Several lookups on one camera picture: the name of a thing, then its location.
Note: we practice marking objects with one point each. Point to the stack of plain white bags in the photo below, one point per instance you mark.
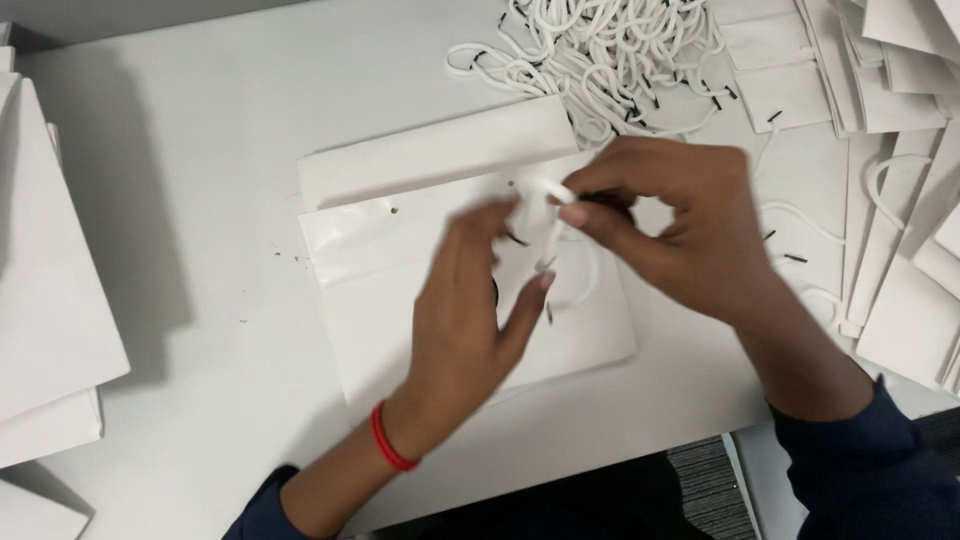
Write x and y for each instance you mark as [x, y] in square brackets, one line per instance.
[52, 300]

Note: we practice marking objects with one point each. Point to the person's right hand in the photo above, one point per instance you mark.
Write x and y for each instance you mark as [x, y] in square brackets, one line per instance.
[705, 240]

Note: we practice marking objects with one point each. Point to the person's left hand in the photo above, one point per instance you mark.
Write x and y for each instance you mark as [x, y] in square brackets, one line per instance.
[450, 352]

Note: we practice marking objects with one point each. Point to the flat white paper bag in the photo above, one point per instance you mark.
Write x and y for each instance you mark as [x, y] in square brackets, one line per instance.
[375, 285]

